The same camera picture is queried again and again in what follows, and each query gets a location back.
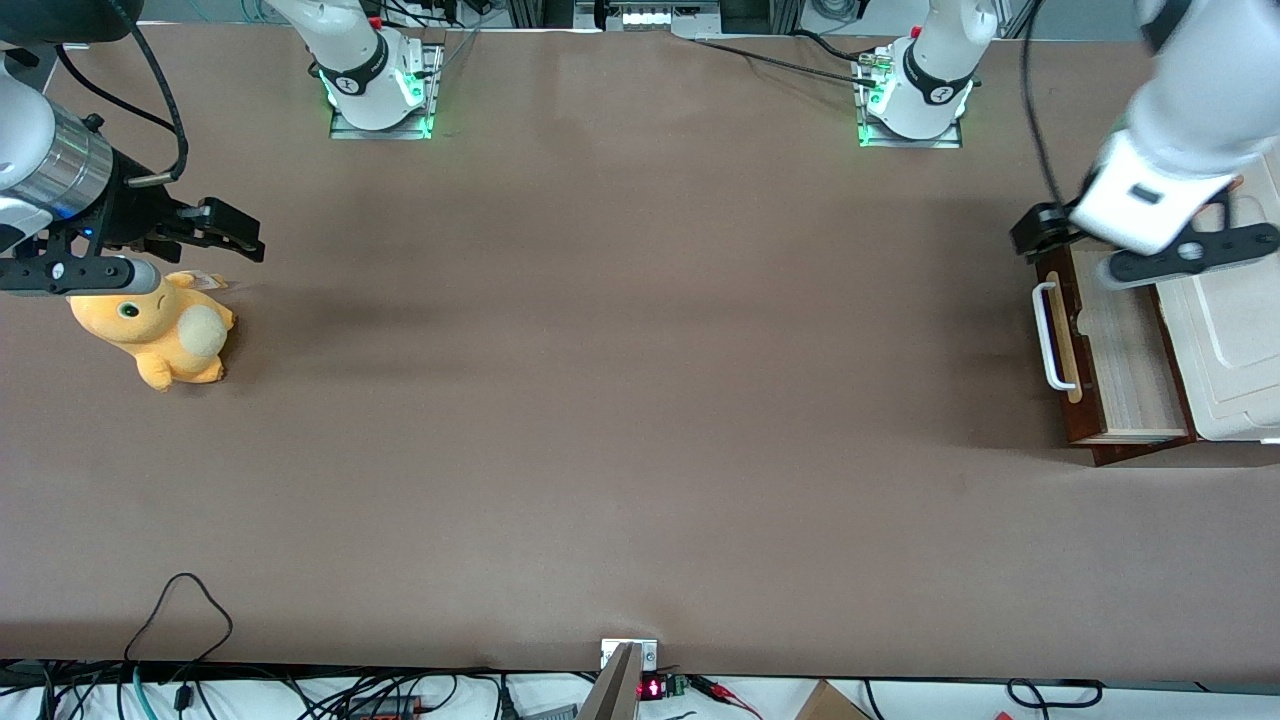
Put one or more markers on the orange plush toy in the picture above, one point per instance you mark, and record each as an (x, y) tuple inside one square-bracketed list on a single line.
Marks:
[(168, 338)]

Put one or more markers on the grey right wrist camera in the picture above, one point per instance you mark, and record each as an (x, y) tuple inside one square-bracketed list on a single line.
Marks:
[(90, 276)]

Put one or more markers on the dark left wrist camera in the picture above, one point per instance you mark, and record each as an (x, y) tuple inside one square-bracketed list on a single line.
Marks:
[(1190, 252)]

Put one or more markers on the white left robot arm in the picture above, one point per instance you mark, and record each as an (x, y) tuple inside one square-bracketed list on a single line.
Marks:
[(1200, 110)]

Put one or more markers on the small metal bracket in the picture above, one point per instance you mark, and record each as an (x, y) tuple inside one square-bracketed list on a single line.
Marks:
[(650, 653)]

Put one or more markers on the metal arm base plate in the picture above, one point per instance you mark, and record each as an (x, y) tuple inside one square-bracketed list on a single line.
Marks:
[(435, 90), (915, 143)]

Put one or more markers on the red alligator clip leads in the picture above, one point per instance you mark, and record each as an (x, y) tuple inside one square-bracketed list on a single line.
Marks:
[(725, 697)]

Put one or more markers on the brown cardboard piece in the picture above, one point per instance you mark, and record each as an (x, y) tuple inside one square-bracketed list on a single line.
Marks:
[(830, 703)]

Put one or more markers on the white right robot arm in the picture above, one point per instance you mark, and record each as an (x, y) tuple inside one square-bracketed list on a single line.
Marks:
[(345, 40)]

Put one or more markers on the white plush toy tag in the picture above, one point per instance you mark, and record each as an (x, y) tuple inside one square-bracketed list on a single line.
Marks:
[(212, 281)]

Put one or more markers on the grey camera mount bar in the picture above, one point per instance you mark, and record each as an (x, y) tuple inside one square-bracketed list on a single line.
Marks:
[(612, 690)]

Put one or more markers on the dark brown wooden drawer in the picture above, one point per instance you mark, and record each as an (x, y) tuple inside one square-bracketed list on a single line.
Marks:
[(1130, 350)]

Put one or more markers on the red LED display board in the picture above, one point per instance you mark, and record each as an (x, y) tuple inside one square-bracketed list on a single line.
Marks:
[(655, 688)]

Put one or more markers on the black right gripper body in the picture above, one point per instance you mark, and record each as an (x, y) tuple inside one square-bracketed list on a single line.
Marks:
[(128, 213)]

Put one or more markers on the black orange power device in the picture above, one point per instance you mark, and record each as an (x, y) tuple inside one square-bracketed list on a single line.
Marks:
[(385, 708)]

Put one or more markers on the white light strip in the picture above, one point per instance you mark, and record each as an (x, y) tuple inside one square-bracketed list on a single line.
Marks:
[(665, 17)]

